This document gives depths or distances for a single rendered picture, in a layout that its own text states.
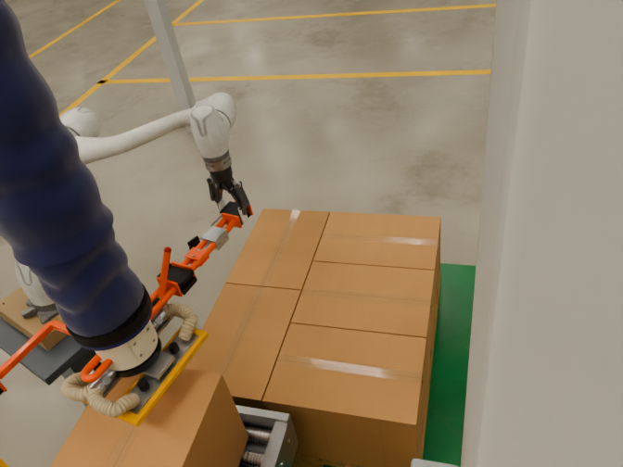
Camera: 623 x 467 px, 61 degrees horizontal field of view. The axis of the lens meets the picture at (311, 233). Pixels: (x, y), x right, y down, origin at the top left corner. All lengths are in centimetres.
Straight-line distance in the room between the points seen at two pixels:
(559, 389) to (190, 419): 158
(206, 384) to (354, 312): 86
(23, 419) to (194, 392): 172
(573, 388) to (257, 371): 211
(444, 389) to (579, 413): 260
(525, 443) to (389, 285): 228
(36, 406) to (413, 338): 210
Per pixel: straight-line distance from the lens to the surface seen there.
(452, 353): 291
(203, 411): 172
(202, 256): 178
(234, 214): 189
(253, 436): 211
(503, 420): 19
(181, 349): 169
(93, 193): 130
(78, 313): 146
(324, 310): 240
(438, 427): 268
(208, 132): 171
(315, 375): 219
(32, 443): 323
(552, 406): 18
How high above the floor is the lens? 233
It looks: 40 degrees down
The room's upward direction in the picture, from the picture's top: 11 degrees counter-clockwise
